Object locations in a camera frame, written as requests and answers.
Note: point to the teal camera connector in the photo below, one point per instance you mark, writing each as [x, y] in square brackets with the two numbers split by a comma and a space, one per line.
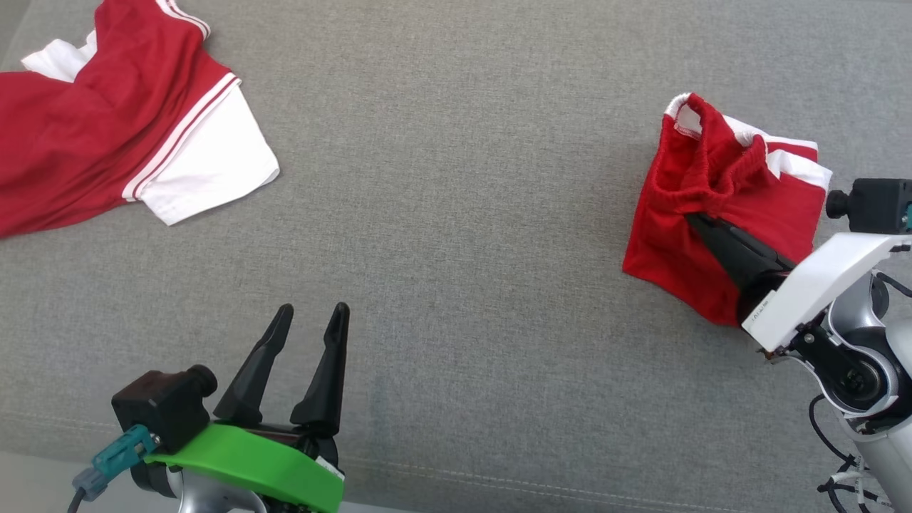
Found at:
[121, 456]
[909, 217]

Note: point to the teal left camera connector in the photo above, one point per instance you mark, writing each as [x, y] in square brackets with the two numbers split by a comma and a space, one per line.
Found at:
[121, 456]

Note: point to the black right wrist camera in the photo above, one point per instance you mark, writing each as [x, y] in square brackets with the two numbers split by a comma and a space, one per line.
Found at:
[880, 205]

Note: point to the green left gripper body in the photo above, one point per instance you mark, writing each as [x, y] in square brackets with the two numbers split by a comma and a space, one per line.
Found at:
[271, 463]

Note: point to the teal right camera connector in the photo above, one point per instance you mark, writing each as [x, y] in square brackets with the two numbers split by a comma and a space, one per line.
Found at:
[909, 217]

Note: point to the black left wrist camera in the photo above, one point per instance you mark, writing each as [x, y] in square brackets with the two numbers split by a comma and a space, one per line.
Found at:
[160, 406]

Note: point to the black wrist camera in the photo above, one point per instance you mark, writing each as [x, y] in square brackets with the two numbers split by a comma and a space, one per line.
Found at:
[160, 406]
[880, 205]

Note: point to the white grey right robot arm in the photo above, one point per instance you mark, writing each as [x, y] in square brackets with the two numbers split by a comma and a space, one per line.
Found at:
[862, 370]

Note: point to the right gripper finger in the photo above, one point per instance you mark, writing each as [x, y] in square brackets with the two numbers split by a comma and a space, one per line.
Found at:
[744, 260]

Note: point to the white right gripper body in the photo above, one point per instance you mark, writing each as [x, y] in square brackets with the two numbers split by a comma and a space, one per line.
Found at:
[812, 285]

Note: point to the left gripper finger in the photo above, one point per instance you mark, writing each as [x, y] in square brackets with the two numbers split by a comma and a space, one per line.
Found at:
[328, 385]
[253, 377]

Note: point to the red and white sports jersey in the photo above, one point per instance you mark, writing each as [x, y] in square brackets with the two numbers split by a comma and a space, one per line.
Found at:
[85, 121]

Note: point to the red garment with white stripes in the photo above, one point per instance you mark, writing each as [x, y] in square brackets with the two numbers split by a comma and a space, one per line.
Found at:
[677, 235]

